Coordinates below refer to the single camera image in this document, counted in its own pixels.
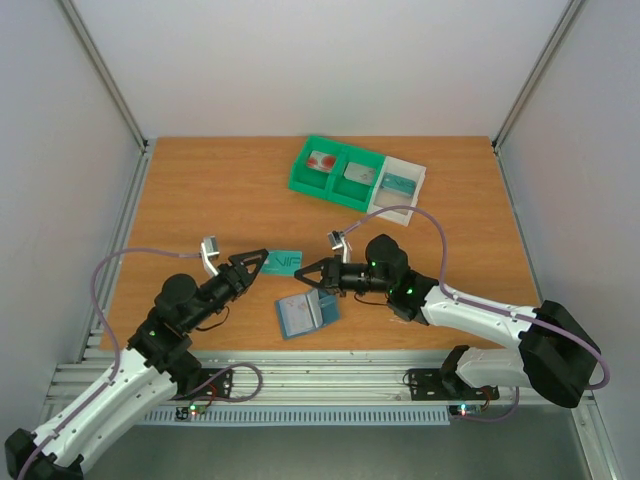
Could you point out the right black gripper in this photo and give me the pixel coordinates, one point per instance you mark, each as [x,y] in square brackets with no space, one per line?
[330,274]

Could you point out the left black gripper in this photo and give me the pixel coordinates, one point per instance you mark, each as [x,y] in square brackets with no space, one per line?
[238,273]

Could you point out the teal VIP card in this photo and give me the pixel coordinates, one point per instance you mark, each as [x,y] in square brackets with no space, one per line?
[282,263]

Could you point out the blue card holder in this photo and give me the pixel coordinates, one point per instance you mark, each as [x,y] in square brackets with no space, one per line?
[324,309]

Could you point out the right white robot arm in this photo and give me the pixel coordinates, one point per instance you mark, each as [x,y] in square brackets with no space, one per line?
[543,348]

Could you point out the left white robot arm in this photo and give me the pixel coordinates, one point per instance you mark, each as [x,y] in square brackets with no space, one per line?
[156,366]

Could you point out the grey flower card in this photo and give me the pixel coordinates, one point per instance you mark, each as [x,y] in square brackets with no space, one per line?
[360,173]

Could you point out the red circle card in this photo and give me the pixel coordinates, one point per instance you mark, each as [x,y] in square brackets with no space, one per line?
[321,161]

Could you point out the teal card in bin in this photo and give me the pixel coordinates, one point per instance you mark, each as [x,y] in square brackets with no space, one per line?
[399,185]

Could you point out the middle green bin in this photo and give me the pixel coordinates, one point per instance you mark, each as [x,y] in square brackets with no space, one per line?
[348,193]

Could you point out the green bin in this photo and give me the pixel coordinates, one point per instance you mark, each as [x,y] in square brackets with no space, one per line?
[311,182]
[348,193]

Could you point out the left green bin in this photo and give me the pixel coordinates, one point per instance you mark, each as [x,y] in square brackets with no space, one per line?
[311,182]

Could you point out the white bin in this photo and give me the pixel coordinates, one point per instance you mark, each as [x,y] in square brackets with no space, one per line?
[381,199]

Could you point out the left circuit board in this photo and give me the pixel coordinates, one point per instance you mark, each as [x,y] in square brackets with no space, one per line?
[187,413]

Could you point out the circuit board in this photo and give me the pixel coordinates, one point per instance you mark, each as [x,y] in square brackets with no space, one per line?
[187,413]
[466,410]

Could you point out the right circuit board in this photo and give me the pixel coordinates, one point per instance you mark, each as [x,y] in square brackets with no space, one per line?
[466,410]

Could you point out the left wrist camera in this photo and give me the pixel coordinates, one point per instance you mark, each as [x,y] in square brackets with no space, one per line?
[209,248]

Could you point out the front aluminium rail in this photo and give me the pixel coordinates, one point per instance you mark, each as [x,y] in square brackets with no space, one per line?
[290,377]

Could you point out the aluminium rail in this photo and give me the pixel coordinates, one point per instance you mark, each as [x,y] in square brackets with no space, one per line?
[290,377]
[519,210]
[107,278]

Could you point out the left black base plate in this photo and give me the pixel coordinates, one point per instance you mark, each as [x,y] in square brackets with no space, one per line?
[220,382]

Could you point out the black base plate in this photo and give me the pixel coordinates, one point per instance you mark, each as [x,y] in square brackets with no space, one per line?
[428,384]
[220,382]

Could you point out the left side aluminium rail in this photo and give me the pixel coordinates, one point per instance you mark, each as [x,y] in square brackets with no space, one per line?
[107,278]

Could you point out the grey slotted cable duct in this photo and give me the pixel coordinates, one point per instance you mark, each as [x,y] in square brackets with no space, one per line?
[275,416]

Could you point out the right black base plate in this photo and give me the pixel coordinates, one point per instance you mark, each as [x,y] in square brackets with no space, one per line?
[428,384]

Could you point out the right side aluminium rail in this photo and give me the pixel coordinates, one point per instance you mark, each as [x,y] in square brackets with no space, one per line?
[519,210]

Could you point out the left aluminium frame post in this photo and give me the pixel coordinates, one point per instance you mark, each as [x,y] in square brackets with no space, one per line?
[79,28]

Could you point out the aluminium frame post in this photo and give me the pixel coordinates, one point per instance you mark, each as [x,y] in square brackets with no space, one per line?
[551,47]
[79,28]

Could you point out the right aluminium frame post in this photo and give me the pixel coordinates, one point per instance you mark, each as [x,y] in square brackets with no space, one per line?
[551,47]

